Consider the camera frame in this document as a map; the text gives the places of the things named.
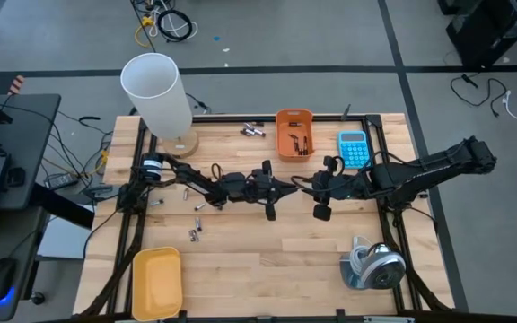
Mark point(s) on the white box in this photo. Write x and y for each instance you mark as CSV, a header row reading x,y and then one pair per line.
x,y
61,242

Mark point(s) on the silver purple battery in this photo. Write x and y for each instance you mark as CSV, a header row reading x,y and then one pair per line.
x,y
243,132
251,128
260,133

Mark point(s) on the black side desk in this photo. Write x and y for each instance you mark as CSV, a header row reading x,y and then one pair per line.
x,y
29,134

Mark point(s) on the black caster wheel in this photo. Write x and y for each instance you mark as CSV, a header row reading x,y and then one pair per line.
x,y
37,297

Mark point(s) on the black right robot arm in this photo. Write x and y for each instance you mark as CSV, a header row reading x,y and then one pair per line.
x,y
420,172

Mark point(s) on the white cylinder table lamp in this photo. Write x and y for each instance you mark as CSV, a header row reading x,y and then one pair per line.
x,y
155,98

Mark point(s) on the black computer mouse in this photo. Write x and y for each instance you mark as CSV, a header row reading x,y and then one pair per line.
x,y
0,276

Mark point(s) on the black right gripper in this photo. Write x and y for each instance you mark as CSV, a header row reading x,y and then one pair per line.
x,y
330,188

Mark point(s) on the batteries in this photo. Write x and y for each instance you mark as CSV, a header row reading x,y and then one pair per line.
x,y
294,124

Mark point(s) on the orange plastic bin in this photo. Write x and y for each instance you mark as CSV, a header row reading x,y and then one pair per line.
x,y
283,134

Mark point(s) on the black slanted panel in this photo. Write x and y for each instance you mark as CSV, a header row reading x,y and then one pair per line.
x,y
70,214

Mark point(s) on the yellow plastic bin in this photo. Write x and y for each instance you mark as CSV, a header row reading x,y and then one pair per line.
x,y
157,285

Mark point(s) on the black aluminium table frame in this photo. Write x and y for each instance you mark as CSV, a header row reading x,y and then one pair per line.
x,y
222,118

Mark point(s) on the black computer tower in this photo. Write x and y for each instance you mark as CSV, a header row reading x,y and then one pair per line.
x,y
487,31

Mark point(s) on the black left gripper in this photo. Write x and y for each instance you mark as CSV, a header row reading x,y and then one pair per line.
x,y
263,188

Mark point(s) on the black round desk object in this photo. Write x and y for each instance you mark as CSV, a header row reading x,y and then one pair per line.
x,y
16,177

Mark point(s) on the orange black striped block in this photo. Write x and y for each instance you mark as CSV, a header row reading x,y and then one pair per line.
x,y
16,85

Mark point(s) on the blue calculator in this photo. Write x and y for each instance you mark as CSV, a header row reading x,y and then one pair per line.
x,y
353,150

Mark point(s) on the black power adapter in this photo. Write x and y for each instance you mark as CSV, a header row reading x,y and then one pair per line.
x,y
61,180

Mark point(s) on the grey round device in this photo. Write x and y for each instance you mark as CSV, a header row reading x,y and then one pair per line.
x,y
382,269

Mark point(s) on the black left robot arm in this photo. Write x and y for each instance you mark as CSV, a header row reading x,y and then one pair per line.
x,y
195,181

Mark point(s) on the black clamp lever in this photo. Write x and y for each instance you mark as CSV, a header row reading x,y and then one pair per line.
x,y
346,113

